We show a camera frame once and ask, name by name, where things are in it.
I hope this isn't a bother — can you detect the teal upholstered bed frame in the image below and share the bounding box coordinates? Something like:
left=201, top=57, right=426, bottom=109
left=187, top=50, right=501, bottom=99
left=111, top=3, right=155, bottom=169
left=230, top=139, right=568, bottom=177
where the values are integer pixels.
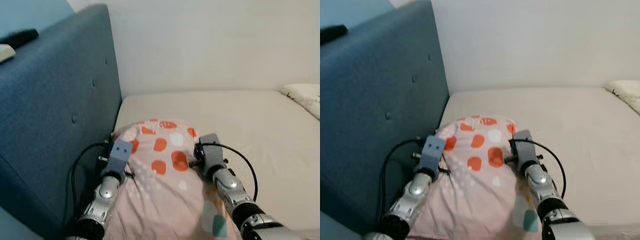
left=0, top=4, right=123, bottom=237
left=320, top=0, right=451, bottom=236

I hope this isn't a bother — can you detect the pink pillow with orange dots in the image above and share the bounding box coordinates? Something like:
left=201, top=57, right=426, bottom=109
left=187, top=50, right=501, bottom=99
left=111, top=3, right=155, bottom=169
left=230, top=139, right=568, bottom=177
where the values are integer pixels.
left=410, top=116, right=543, bottom=240
left=102, top=119, right=241, bottom=240

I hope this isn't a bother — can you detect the wide white remote control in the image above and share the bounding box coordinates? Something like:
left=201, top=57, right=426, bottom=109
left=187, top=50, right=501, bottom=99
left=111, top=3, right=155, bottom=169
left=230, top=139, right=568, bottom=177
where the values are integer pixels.
left=0, top=44, right=17, bottom=63

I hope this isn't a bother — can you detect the beige mattress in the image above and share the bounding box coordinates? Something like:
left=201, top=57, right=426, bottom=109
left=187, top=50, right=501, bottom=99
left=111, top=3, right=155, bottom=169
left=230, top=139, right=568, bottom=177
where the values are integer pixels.
left=114, top=90, right=321, bottom=236
left=437, top=87, right=640, bottom=236

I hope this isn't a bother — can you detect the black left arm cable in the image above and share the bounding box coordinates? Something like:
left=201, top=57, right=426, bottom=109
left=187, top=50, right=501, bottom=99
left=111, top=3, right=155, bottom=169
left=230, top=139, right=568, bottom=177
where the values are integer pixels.
left=380, top=138, right=426, bottom=221
left=70, top=142, right=113, bottom=217

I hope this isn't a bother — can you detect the black remote control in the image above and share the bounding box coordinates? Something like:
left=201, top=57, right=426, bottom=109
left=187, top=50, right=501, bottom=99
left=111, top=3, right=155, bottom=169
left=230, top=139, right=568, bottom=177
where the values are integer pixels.
left=0, top=28, right=40, bottom=49
left=320, top=24, right=349, bottom=45

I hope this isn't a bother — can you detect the white cartoon print blanket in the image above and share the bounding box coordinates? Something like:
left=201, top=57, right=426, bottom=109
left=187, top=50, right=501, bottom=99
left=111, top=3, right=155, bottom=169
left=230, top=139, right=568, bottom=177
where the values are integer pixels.
left=605, top=80, right=640, bottom=115
left=280, top=83, right=321, bottom=120

